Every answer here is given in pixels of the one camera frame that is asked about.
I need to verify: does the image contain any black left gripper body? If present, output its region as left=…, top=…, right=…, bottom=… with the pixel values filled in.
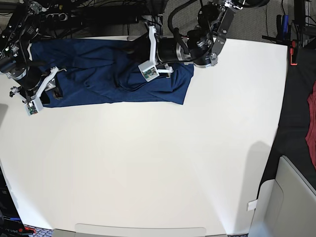
left=148, top=26, right=183, bottom=78

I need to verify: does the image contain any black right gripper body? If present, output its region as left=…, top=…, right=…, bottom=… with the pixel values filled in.
left=9, top=67, right=67, bottom=103

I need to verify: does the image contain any blue long-sleeve T-shirt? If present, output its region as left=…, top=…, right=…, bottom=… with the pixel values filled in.
left=30, top=39, right=194, bottom=108

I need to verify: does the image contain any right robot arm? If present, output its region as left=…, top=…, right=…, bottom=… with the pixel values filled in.
left=0, top=0, right=67, bottom=109

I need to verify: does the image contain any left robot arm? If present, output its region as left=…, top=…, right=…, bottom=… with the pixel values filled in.
left=138, top=0, right=267, bottom=81

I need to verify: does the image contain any black power supply box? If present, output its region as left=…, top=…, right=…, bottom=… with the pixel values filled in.
left=82, top=5, right=148, bottom=25

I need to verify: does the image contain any red clamp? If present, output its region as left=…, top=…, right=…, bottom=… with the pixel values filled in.
left=290, top=40, right=298, bottom=66

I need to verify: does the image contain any grey tray at bottom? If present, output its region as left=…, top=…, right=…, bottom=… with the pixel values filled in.
left=53, top=223, right=228, bottom=237

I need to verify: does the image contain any black cloth sheet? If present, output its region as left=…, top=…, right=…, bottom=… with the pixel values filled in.
left=260, top=48, right=316, bottom=187

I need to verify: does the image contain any dark red cloth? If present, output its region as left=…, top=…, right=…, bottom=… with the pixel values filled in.
left=305, top=83, right=316, bottom=168

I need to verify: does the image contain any grey plastic bin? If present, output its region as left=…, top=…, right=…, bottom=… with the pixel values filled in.
left=248, top=156, right=316, bottom=237

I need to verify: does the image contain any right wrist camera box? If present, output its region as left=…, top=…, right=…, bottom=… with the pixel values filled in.
left=24, top=98, right=43, bottom=116

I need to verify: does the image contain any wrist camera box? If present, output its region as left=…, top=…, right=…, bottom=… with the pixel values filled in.
left=138, top=61, right=159, bottom=82
left=24, top=98, right=43, bottom=116

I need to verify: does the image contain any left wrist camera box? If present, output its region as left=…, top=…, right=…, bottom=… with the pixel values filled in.
left=138, top=61, right=159, bottom=82

